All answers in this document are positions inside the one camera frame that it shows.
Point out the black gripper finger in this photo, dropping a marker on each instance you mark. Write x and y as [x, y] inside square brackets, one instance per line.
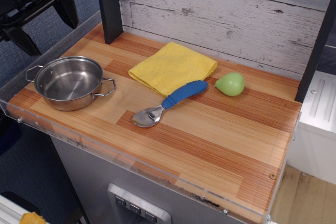
[23, 41]
[67, 11]

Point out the blue handled metal spoon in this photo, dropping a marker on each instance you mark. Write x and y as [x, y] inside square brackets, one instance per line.
[152, 116]

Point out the stainless steel pot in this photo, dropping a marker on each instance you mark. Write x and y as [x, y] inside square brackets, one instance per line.
[70, 83]

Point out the yellow folded cloth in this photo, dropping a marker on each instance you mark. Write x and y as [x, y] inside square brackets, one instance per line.
[172, 67]

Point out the yellow object bottom left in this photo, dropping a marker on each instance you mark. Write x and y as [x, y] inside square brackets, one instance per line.
[32, 218]

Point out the green plastic pear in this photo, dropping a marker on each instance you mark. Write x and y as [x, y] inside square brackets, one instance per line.
[231, 84]

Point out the silver dispenser button panel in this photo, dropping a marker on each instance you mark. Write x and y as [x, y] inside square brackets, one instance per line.
[129, 207]

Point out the clear acrylic table guard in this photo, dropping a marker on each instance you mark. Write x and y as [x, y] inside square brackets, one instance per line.
[212, 158]

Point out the white aluminium block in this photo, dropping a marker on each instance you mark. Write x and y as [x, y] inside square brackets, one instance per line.
[312, 150]

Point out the dark left vertical post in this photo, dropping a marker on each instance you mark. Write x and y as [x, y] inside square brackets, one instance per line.
[111, 19]

